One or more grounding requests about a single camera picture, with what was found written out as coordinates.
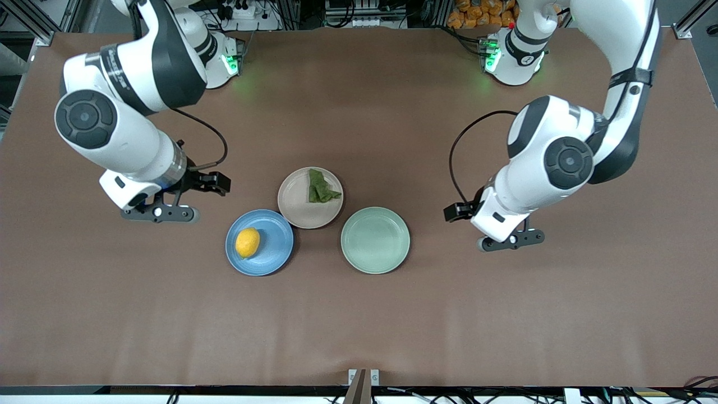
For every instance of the beige plate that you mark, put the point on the beige plate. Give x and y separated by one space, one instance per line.
297 202

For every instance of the green lettuce leaf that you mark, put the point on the green lettuce leaf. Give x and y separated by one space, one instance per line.
320 188

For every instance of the white power strip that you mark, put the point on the white power strip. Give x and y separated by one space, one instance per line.
241 11

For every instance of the grey control box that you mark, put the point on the grey control box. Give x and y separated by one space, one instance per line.
364 14

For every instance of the light green plate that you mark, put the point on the light green plate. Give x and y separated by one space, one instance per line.
374 240

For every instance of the aluminium frame profile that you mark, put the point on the aluminium frame profile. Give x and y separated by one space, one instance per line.
33 22

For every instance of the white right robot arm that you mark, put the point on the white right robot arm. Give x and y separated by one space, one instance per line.
118 134

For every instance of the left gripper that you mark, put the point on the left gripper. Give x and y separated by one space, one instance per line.
461 211

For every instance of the yellow lemon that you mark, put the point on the yellow lemon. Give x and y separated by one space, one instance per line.
247 243

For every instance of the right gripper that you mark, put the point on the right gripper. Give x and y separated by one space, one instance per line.
197 179

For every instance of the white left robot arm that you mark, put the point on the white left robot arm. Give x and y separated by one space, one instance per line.
561 157

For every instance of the orange snack packets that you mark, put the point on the orange snack packets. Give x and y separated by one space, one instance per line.
477 14

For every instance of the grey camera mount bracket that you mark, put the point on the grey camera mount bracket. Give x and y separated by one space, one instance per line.
362 379

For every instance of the blue plate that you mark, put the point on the blue plate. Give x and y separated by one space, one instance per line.
272 247

